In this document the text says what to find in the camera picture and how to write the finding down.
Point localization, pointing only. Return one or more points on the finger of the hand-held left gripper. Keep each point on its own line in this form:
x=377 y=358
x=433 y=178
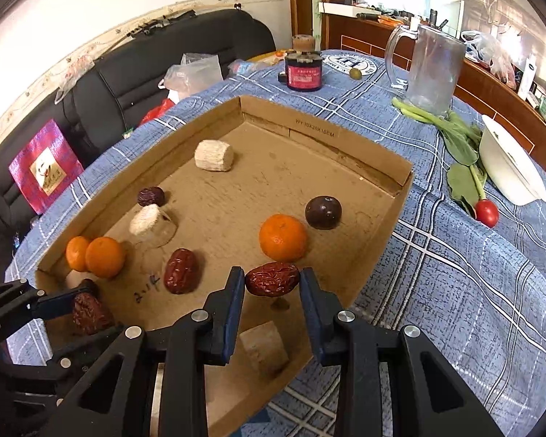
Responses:
x=77 y=355
x=59 y=305

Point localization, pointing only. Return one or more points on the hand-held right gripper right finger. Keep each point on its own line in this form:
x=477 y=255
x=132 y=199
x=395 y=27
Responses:
x=311 y=318

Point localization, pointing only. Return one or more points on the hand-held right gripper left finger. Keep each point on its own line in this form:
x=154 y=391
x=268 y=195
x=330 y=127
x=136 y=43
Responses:
x=234 y=318

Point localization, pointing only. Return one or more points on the large orange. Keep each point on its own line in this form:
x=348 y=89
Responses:
x=283 y=236

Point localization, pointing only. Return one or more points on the dark purple passion fruit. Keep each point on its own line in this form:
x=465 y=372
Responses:
x=323 y=211

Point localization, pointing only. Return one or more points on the dark red date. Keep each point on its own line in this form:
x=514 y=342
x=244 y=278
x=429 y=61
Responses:
x=151 y=196

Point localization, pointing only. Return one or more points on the shallow cardboard box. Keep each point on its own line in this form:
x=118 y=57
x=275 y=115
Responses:
x=255 y=177

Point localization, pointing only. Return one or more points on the red gift bag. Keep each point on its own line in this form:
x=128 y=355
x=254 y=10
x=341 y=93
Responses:
x=45 y=168

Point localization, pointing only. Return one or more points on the blue plaid tablecloth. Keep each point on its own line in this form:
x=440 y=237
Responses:
x=459 y=282

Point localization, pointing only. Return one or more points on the green vegetable leaf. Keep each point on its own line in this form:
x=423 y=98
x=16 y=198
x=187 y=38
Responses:
x=462 y=186

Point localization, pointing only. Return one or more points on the large red tomato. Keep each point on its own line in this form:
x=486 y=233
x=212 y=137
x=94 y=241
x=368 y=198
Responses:
x=487 y=213

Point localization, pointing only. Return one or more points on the red plastic bag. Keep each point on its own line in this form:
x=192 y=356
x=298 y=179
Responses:
x=157 y=111

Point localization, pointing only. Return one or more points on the black sofa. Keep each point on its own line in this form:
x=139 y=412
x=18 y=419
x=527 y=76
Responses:
x=118 y=86

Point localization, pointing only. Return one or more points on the green bok choy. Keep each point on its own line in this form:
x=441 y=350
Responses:
x=455 y=139

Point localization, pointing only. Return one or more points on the small green olive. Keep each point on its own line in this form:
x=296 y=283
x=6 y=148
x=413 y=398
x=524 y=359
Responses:
x=356 y=73

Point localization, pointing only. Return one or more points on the white bowl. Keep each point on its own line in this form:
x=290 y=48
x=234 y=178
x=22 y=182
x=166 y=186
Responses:
x=512 y=168

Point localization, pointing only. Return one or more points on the clear plastic mug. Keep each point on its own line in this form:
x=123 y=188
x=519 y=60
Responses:
x=432 y=73

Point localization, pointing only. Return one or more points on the wooden counter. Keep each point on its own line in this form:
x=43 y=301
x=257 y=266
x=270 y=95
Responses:
x=496 y=86

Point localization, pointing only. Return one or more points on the clear plastic bag with food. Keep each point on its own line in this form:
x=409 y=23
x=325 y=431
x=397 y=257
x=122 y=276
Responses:
x=487 y=52

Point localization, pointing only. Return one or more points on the white bottle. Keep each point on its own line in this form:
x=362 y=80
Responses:
x=528 y=73

